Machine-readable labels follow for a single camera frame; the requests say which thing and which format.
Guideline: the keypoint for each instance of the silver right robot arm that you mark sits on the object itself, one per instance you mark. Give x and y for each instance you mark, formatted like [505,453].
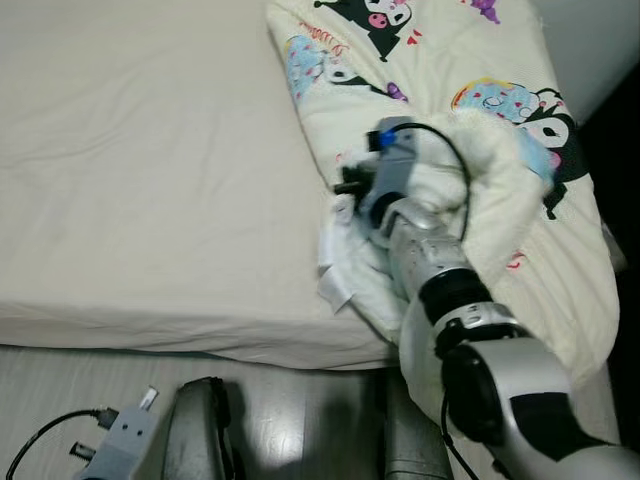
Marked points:
[440,260]

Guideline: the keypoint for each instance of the white paper sheet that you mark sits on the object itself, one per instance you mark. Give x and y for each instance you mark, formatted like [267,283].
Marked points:
[335,280]

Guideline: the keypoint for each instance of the cream cartoon print quilt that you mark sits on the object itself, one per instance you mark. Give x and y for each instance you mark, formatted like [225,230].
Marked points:
[450,50]

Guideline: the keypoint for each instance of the grey robot right leg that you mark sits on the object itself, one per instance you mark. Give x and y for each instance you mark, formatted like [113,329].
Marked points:
[415,440]

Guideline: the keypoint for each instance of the black bedside furniture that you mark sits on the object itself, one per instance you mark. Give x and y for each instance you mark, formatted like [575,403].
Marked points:
[620,200]

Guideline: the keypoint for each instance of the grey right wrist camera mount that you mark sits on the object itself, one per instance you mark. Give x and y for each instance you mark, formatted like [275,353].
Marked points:
[395,165]

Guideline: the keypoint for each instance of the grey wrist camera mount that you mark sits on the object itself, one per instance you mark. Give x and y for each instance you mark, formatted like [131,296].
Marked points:
[125,440]
[395,165]

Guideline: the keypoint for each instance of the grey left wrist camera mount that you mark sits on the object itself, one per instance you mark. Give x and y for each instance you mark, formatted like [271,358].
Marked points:
[125,440]

